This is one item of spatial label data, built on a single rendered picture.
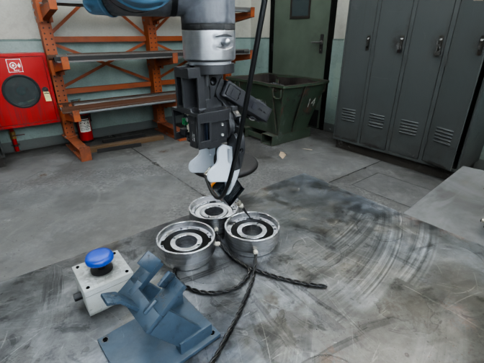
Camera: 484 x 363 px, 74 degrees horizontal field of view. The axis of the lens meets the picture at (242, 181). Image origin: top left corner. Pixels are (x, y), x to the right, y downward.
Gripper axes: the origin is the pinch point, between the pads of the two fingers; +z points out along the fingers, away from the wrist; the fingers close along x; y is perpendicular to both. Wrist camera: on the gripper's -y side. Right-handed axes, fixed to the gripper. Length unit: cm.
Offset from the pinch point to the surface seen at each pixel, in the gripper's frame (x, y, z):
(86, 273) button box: -3.5, 24.0, 8.8
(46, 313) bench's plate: -4.3, 30.2, 13.3
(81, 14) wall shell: -371, -98, -43
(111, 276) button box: -0.1, 21.4, 8.8
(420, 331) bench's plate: 33.1, -7.6, 13.3
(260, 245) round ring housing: 7.3, -2.0, 10.4
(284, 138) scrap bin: -200, -248, 88
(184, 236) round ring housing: -4.3, 6.3, 10.6
